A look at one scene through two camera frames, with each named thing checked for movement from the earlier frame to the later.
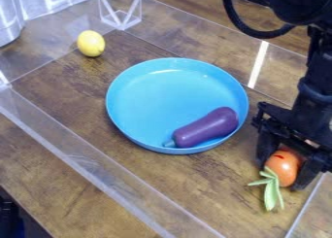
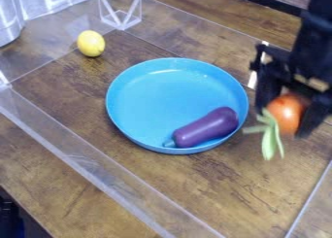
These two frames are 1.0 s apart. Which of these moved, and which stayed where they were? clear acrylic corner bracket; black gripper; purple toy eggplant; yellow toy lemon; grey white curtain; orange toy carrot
Moved: black gripper; orange toy carrot
Stayed: purple toy eggplant; grey white curtain; clear acrylic corner bracket; yellow toy lemon
